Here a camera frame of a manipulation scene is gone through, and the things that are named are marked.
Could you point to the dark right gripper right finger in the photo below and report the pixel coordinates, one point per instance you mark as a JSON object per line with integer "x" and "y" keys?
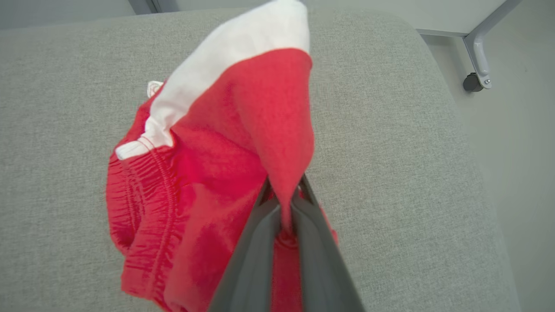
{"x": 323, "y": 268}

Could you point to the grey frame leg with caster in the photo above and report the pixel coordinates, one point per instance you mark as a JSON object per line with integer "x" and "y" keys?
{"x": 479, "y": 52}

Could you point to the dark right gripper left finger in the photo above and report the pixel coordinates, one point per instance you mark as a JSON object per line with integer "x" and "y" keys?
{"x": 251, "y": 268}

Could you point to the grey partition post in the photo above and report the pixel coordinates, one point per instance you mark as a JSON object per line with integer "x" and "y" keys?
{"x": 143, "y": 5}

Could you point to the red shorts white trim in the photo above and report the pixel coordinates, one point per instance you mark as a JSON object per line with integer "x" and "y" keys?
{"x": 208, "y": 173}

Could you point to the grey fabric cushion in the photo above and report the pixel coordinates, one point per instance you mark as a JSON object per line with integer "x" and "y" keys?
{"x": 390, "y": 173}

